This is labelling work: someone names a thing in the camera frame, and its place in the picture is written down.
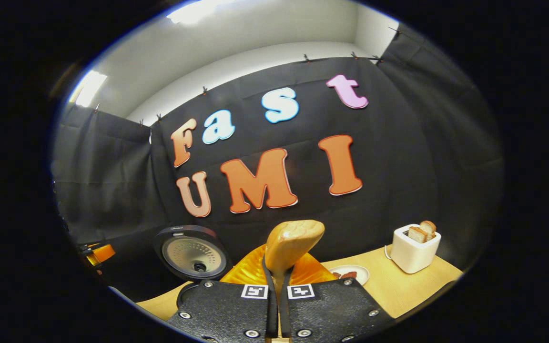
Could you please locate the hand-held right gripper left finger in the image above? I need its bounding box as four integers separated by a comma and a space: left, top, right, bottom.
167, 244, 277, 343

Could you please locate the white oval plate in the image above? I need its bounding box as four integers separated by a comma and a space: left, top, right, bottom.
328, 265, 370, 286

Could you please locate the black silver rice cooker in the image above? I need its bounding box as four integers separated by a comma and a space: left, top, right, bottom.
153, 225, 233, 305

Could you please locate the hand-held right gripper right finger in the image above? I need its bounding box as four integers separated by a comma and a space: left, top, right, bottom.
279, 252, 396, 343

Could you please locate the white toaster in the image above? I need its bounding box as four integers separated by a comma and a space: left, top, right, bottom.
391, 224, 442, 274

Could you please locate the wooden spoon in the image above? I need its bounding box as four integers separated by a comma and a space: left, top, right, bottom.
264, 220, 325, 341

